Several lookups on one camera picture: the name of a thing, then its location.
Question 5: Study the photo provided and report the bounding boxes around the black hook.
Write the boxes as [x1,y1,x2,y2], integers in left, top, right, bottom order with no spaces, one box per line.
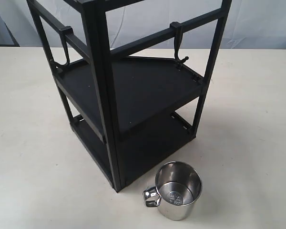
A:
[170,21,189,69]
[50,26,73,71]

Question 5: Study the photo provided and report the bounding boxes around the stainless steel mug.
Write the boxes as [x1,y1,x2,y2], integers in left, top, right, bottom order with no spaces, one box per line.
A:
[143,161,202,221]

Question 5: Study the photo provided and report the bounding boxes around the black metal shelf rack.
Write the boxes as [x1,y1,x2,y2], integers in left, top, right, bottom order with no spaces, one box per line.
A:
[27,0,231,192]

